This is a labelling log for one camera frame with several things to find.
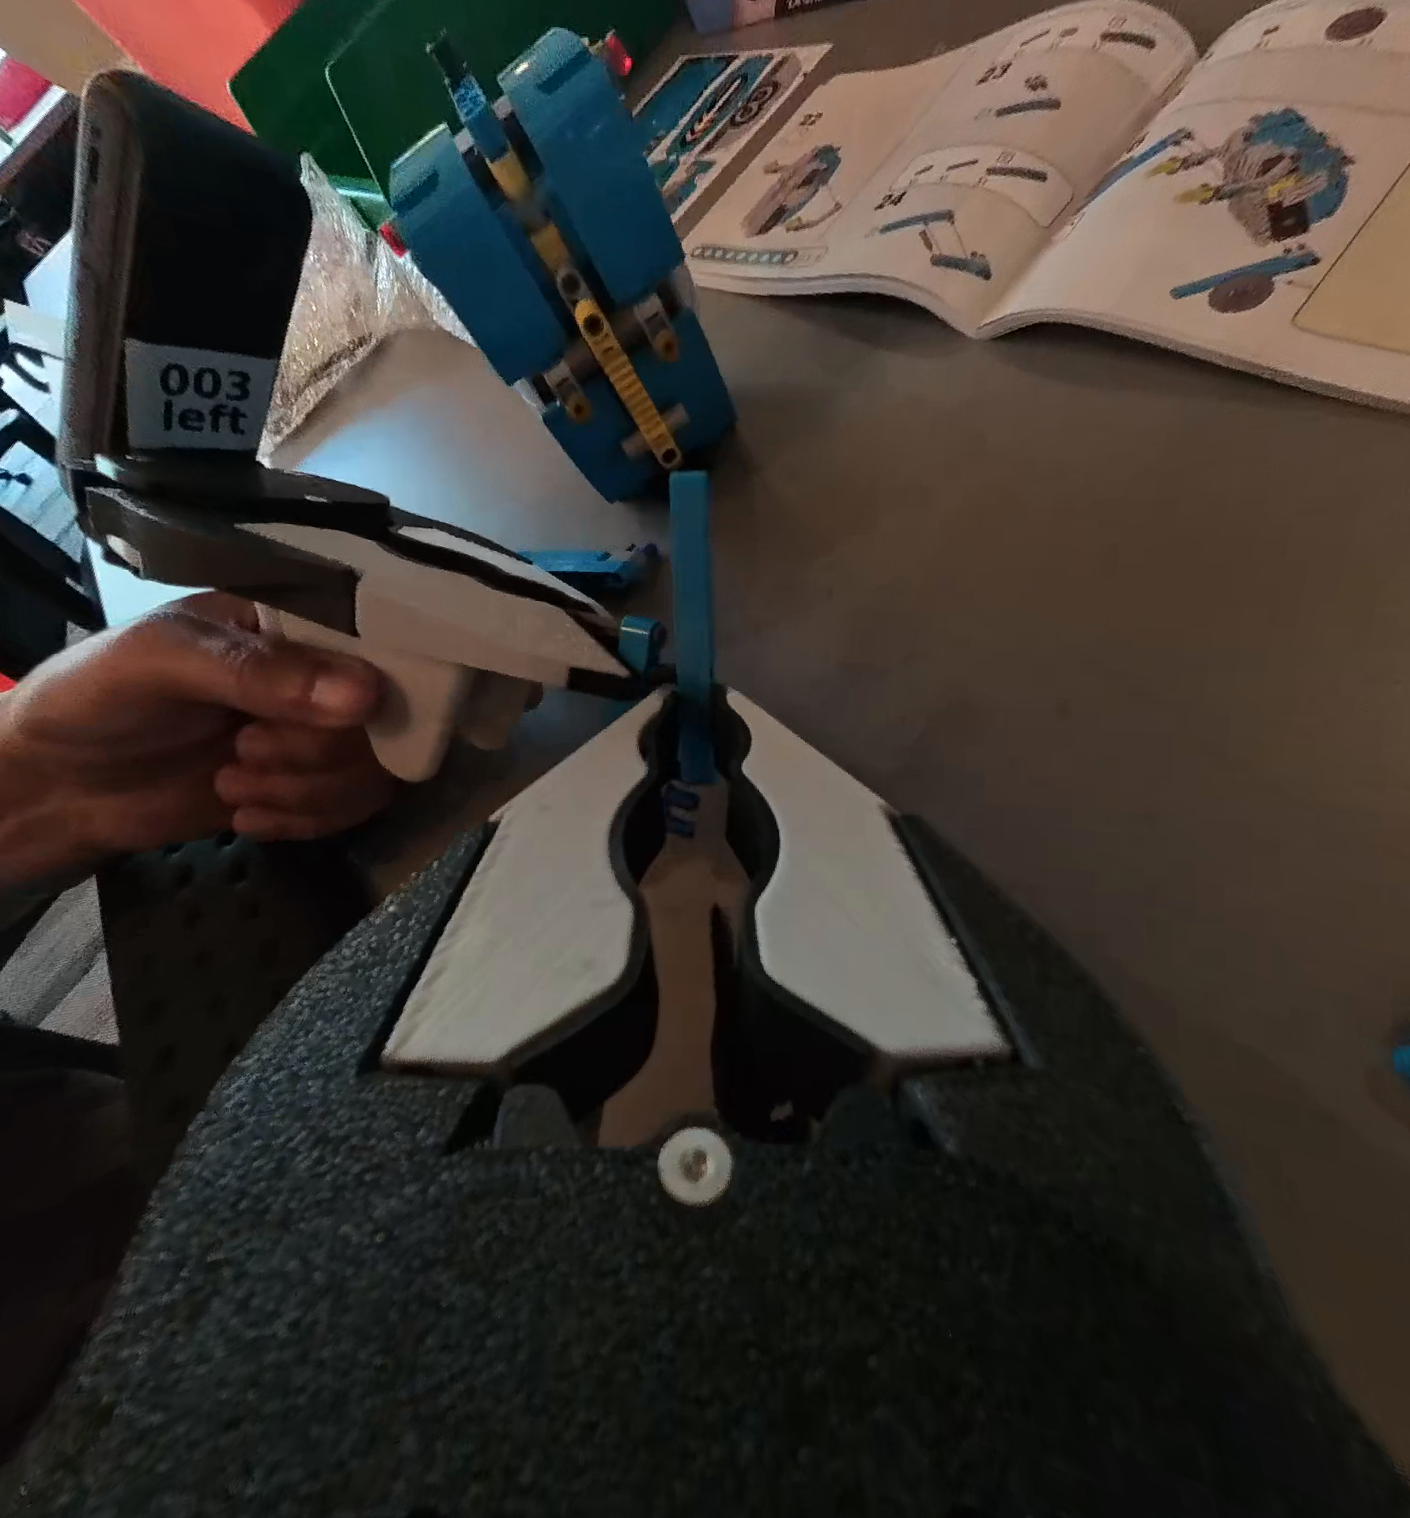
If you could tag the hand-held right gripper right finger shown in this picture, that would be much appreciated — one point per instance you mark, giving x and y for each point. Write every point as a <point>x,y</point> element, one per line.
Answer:
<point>881,936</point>

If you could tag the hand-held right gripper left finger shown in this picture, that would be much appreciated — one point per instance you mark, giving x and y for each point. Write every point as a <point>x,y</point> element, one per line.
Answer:
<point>527,936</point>

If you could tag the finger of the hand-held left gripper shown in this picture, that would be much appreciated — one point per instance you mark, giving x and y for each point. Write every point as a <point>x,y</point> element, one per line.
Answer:
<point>470,625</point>
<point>502,568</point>

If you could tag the small blue connector piece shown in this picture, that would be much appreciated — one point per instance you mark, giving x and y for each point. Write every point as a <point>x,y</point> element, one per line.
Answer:
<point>641,645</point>

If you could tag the long blue perforated beam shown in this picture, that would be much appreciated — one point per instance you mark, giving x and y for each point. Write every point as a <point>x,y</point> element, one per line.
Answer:
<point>691,592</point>

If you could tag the grey desk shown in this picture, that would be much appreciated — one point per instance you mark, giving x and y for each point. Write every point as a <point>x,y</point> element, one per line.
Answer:
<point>1071,711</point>

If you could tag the person's left hand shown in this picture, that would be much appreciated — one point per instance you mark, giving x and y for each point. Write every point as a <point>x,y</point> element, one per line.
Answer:
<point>123,734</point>

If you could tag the short blue beam with pins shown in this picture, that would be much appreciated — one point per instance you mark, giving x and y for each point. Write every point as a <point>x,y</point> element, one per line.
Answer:
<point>571,568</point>

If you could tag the crinkled clear plastic bag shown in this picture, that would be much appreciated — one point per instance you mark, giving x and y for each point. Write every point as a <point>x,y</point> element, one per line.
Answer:
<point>351,309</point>

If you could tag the green plastic bin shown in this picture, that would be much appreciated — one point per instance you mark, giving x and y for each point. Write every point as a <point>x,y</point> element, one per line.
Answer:
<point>351,70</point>

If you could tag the blue brick-built toy model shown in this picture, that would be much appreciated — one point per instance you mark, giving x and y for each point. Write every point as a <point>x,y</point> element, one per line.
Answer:
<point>478,259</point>

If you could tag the black perforated chair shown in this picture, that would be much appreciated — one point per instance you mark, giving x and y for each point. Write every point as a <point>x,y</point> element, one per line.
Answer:
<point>218,974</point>

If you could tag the printed sticker sheet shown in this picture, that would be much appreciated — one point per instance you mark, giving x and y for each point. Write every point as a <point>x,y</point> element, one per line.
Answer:
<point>715,131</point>

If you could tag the instruction booklet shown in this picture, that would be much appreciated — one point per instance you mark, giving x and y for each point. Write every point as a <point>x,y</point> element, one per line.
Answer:
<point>1071,215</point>

